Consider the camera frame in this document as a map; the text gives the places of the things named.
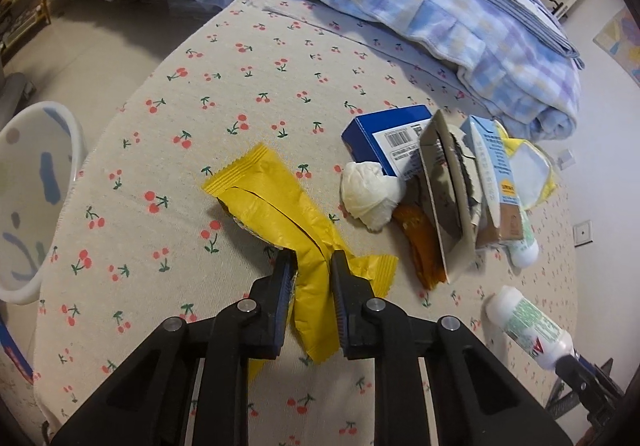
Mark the folded blue sheet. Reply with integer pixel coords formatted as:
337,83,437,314
452,0,586,71

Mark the torn brown cardboard package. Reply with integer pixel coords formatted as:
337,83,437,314
416,108,482,285

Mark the blue flat box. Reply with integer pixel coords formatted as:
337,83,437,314
0,316,33,384

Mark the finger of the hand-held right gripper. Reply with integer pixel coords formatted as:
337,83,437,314
546,383,583,422
555,351,626,427

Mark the blue cardboard box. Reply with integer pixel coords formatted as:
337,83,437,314
341,104,433,179

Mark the white plastic bin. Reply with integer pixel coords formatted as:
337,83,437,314
0,100,88,305

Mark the yellow wet wipes pack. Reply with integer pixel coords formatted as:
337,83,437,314
495,121,557,213

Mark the wooden shelf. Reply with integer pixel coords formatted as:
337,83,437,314
0,0,53,51

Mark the small white plastic bottle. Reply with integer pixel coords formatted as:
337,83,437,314
505,208,540,269

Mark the cherry print mattress cover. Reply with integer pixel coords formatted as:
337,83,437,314
32,0,581,446

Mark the white printed foil-lined carton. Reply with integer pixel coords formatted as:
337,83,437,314
459,115,523,251

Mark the colourful wall poster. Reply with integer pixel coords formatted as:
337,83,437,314
593,6,640,86

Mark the orange snack wrapper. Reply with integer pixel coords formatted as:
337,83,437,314
391,202,448,290

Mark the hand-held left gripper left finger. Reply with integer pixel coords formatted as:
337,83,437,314
50,250,300,446

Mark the white bottle with green label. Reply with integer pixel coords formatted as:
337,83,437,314
483,286,575,371

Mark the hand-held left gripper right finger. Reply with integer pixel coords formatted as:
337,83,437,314
331,250,573,446

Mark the crumpled white tissue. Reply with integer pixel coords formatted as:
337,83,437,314
340,161,407,233

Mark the yellow snack wrapper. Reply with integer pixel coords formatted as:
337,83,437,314
201,143,399,384

